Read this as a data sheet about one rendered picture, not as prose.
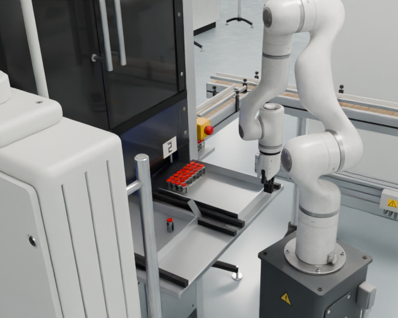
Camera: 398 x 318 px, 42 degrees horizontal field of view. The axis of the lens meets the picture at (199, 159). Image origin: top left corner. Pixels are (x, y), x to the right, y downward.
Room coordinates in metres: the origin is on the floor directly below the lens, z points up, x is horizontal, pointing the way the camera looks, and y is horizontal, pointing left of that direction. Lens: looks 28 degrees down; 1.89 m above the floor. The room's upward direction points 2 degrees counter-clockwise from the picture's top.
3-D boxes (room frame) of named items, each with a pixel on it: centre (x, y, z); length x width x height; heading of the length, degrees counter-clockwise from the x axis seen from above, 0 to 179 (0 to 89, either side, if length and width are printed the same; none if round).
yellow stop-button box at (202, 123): (1.98, -0.01, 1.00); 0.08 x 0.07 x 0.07; 56
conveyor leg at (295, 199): (2.46, -0.55, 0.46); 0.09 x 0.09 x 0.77; 56
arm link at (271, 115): (1.60, -0.25, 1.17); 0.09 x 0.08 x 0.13; 108
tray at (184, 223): (1.42, 0.22, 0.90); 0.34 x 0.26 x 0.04; 56
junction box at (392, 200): (2.12, -0.95, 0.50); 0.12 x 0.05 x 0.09; 56
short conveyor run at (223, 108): (2.30, -0.05, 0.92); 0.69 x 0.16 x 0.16; 146
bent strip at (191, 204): (1.46, -0.02, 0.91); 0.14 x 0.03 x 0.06; 57
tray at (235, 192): (1.64, -0.06, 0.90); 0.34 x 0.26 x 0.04; 56
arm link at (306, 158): (1.27, -0.32, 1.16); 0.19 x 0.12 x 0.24; 108
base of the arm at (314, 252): (1.28, -0.35, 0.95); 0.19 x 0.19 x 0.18
